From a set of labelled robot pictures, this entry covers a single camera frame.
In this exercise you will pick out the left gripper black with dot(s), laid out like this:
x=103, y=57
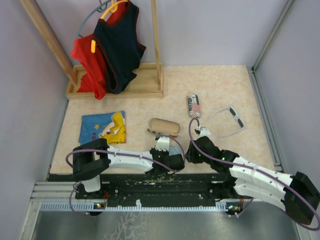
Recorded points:
x=165, y=153

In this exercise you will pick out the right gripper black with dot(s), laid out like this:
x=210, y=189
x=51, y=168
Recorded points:
x=190, y=154

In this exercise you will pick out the plaid glasses case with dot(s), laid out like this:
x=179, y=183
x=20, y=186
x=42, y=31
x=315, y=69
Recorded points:
x=161, y=126

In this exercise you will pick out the flag newsprint glasses case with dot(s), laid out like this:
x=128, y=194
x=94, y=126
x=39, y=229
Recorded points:
x=193, y=105

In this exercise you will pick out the white frame sunglasses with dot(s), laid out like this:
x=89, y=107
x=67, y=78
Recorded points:
x=235, y=116

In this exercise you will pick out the light blue cloth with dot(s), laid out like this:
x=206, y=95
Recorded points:
x=174, y=150

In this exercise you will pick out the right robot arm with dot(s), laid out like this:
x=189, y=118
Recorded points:
x=302, y=184

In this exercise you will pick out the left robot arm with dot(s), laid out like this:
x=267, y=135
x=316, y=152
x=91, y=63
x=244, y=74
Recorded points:
x=89, y=160

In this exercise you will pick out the blue yellow cartoon pouch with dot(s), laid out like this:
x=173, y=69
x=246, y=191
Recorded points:
x=108, y=126

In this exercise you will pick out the wooden clothes rack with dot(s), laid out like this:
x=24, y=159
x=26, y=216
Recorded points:
x=149, y=81

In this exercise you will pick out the red tank top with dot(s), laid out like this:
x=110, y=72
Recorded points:
x=94, y=80

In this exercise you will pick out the navy tank top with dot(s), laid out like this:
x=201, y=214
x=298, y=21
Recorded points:
x=120, y=48

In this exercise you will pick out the grey blue hanger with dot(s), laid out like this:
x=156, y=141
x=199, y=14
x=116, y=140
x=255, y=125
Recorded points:
x=100, y=9

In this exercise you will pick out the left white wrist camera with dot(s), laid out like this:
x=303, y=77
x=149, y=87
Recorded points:
x=163, y=144

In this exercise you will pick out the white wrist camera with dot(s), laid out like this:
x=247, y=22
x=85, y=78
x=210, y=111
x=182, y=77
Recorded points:
x=163, y=144
x=202, y=131

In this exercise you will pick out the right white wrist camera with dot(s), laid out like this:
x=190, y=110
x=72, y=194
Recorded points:
x=202, y=131

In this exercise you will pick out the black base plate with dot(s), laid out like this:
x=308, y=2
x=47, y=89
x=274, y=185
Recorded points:
x=156, y=191

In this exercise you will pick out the aluminium rail frame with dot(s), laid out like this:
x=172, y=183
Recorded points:
x=273, y=187

